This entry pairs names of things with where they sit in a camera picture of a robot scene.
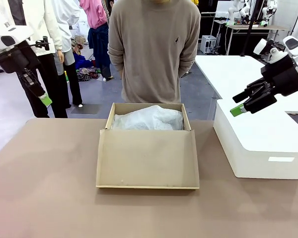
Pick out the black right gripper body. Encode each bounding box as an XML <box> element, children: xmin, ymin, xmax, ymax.
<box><xmin>260</xmin><ymin>58</ymin><xmax>298</xmax><ymax>98</ymax></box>

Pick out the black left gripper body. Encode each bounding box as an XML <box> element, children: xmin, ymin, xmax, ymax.
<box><xmin>0</xmin><ymin>40</ymin><xmax>42</xmax><ymax>74</ymax></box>

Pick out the white tissue paper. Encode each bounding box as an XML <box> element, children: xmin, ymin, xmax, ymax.
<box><xmin>110</xmin><ymin>105</ymin><xmax>184</xmax><ymax>131</ymax></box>

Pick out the cardboard shoe box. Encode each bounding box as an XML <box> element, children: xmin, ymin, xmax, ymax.
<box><xmin>96</xmin><ymin>102</ymin><xmax>201</xmax><ymax>190</ymax></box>

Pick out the large white plastic box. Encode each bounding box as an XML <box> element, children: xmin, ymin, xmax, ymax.
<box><xmin>213</xmin><ymin>99</ymin><xmax>298</xmax><ymax>180</ymax></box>

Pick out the white label on box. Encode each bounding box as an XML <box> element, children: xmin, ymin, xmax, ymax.
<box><xmin>268</xmin><ymin>156</ymin><xmax>296</xmax><ymax>163</ymax></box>

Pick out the white table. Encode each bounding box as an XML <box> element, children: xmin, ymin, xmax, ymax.
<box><xmin>195</xmin><ymin>55</ymin><xmax>298</xmax><ymax>115</ymax></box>

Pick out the bystander in white jacket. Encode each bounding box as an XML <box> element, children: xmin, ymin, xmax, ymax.
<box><xmin>0</xmin><ymin>0</ymin><xmax>69</xmax><ymax>119</ymax></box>

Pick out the pile of clothes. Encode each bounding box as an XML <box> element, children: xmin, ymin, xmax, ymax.
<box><xmin>70</xmin><ymin>34</ymin><xmax>102</xmax><ymax>83</ymax></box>

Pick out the brown-topped lab table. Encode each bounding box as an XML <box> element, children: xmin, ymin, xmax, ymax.
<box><xmin>213</xmin><ymin>19</ymin><xmax>291</xmax><ymax>56</ymax></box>

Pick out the black tripod pole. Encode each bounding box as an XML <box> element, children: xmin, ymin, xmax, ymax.
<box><xmin>239</xmin><ymin>0</ymin><xmax>262</xmax><ymax>58</ymax></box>

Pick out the dark grey floor mat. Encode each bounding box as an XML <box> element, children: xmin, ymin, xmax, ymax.
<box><xmin>70</xmin><ymin>103</ymin><xmax>102</xmax><ymax>115</ymax></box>

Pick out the bystander in white shirt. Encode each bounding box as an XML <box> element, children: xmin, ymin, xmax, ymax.
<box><xmin>50</xmin><ymin>0</ymin><xmax>83</xmax><ymax>108</ymax></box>

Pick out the small white cabinet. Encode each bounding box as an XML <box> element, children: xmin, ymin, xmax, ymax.
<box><xmin>200</xmin><ymin>35</ymin><xmax>218</xmax><ymax>54</ymax></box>

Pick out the bystander in pink hoodie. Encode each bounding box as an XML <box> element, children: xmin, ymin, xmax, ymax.
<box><xmin>78</xmin><ymin>0</ymin><xmax>115</xmax><ymax>82</ymax></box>

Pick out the person in beige sweater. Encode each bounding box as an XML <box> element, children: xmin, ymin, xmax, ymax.
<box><xmin>107</xmin><ymin>0</ymin><xmax>202</xmax><ymax>105</ymax></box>

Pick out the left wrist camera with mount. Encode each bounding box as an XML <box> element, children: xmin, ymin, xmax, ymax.
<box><xmin>28</xmin><ymin>36</ymin><xmax>52</xmax><ymax>52</ymax></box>

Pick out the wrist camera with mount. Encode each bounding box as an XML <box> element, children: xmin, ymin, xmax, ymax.
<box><xmin>28</xmin><ymin>36</ymin><xmax>52</xmax><ymax>52</ymax></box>
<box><xmin>253</xmin><ymin>39</ymin><xmax>276</xmax><ymax>60</ymax></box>

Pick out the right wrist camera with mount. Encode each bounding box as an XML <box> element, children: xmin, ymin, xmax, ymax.
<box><xmin>253</xmin><ymin>39</ymin><xmax>276</xmax><ymax>60</ymax></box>

